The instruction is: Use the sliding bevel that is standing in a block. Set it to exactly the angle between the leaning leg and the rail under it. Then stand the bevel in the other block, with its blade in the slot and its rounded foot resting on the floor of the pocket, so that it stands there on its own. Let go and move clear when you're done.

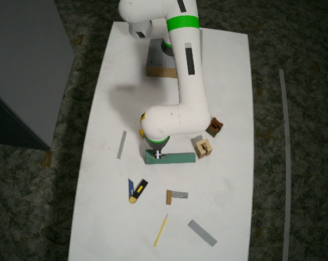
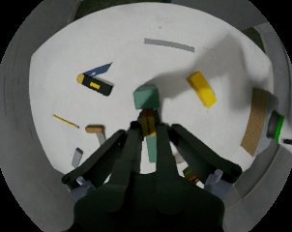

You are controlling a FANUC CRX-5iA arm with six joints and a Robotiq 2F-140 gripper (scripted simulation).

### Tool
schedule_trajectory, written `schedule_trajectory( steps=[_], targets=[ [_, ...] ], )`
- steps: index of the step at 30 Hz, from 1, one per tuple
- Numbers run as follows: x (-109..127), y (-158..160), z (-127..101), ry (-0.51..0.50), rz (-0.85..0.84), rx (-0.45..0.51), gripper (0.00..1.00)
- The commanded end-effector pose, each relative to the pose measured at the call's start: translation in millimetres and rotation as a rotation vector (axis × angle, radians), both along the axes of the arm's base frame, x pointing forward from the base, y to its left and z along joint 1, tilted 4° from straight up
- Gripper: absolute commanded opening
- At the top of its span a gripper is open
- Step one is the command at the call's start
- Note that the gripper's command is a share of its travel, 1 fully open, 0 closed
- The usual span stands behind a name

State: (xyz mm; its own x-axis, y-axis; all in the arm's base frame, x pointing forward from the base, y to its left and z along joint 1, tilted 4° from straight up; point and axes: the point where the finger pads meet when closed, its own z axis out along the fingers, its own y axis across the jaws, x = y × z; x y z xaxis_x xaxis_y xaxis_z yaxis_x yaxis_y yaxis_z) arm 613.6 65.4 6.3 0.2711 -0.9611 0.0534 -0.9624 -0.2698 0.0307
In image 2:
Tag green l-shaped bar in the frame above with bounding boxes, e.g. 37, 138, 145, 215
132, 85, 160, 163

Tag grey flat bar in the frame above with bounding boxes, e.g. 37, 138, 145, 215
144, 39, 194, 52
72, 148, 83, 168

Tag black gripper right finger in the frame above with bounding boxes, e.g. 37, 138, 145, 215
154, 110, 243, 218

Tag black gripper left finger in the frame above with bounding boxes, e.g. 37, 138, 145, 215
61, 111, 144, 217

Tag try square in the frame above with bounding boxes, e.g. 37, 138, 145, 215
85, 125, 105, 146

